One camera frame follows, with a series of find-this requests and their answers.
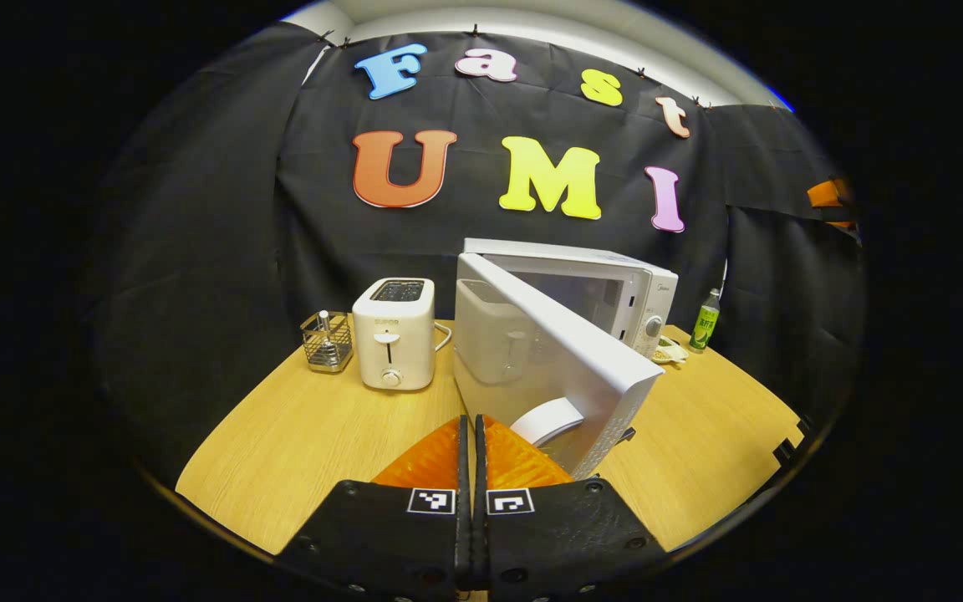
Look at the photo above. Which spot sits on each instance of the small metal utensil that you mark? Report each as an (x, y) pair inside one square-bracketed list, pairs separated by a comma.
[(323, 322)]

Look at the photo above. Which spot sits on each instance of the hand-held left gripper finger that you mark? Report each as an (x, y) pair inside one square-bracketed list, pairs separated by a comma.
[(481, 535), (463, 535)]

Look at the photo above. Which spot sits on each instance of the white microwave oven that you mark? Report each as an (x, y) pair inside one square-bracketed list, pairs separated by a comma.
[(548, 368)]

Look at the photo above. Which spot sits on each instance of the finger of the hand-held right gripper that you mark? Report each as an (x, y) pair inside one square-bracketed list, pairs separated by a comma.
[(828, 194)]

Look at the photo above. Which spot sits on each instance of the white toaster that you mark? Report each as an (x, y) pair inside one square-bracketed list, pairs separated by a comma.
[(394, 343)]

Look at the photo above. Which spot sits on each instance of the divided white bean dish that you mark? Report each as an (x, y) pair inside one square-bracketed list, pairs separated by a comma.
[(670, 351)]

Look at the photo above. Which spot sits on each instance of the green drink bottle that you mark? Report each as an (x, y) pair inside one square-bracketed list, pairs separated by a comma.
[(705, 326)]

